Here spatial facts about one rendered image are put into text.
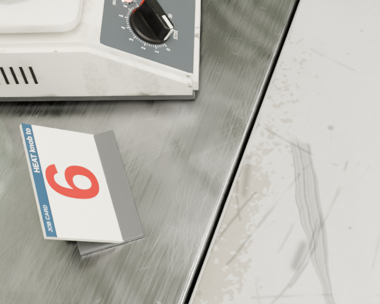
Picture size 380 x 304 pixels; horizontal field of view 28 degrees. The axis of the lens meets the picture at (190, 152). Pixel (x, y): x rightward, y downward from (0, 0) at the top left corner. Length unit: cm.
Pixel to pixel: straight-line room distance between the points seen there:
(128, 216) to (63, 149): 7
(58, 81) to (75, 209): 10
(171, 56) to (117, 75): 4
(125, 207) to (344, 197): 15
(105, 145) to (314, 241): 16
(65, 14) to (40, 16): 2
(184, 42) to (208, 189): 11
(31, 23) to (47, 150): 9
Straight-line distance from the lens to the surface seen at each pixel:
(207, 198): 53
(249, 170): 54
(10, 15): 53
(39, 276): 52
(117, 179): 54
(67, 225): 50
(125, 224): 52
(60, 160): 53
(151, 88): 55
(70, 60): 54
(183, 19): 58
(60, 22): 52
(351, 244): 52
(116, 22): 55
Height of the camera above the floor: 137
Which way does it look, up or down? 58 degrees down
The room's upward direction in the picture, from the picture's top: 6 degrees counter-clockwise
